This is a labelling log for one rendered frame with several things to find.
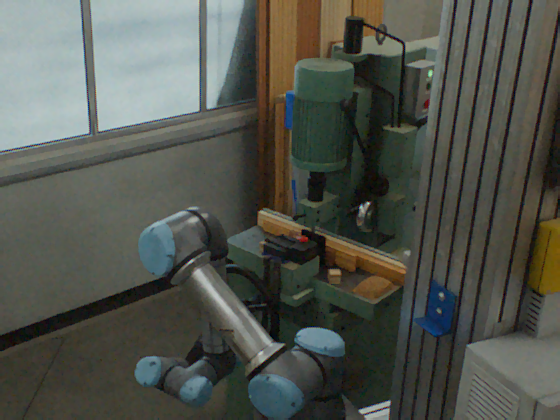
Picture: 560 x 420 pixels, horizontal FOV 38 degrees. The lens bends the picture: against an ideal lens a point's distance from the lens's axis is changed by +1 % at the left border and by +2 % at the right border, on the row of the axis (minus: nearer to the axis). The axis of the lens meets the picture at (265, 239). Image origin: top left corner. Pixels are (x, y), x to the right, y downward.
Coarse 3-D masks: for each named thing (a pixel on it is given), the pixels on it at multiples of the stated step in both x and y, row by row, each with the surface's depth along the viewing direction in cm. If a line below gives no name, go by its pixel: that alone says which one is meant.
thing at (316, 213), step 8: (304, 200) 256; (328, 200) 257; (336, 200) 259; (304, 208) 254; (312, 208) 251; (320, 208) 253; (328, 208) 257; (304, 216) 254; (312, 216) 252; (320, 216) 255; (328, 216) 259; (312, 224) 253
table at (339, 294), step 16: (240, 240) 267; (256, 240) 267; (240, 256) 263; (256, 256) 258; (320, 272) 248; (352, 272) 249; (368, 272) 249; (256, 288) 249; (320, 288) 244; (336, 288) 240; (352, 288) 240; (400, 288) 242; (336, 304) 241; (352, 304) 237; (368, 304) 233; (384, 304) 237
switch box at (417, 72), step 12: (420, 60) 257; (408, 72) 251; (420, 72) 248; (432, 72) 253; (408, 84) 252; (420, 84) 250; (408, 96) 254; (420, 96) 252; (408, 108) 255; (420, 108) 255
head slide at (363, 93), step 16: (352, 96) 245; (368, 96) 248; (352, 112) 247; (368, 112) 251; (352, 144) 250; (352, 160) 253; (336, 176) 258; (352, 176) 256; (336, 192) 260; (352, 192) 259; (352, 208) 262
